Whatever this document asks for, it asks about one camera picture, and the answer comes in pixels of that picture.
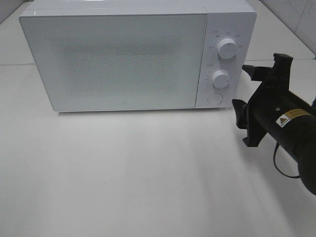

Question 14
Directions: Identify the upper white power knob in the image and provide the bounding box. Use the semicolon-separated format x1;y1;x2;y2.
216;37;237;59

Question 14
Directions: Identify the white microwave door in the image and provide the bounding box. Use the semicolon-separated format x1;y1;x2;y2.
20;14;206;112

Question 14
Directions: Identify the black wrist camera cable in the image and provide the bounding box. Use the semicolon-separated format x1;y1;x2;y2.
273;143;301;178

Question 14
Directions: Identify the round white door button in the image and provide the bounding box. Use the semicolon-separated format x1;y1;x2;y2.
207;93;223;106

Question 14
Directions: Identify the white timer knob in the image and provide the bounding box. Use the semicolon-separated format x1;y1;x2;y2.
211;70;230;89

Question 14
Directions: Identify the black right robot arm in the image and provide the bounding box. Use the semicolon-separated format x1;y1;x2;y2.
232;53;316;194

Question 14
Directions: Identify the white microwave oven body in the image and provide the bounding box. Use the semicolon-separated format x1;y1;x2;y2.
19;0;257;111

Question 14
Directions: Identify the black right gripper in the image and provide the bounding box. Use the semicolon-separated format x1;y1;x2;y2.
232;53;311;148

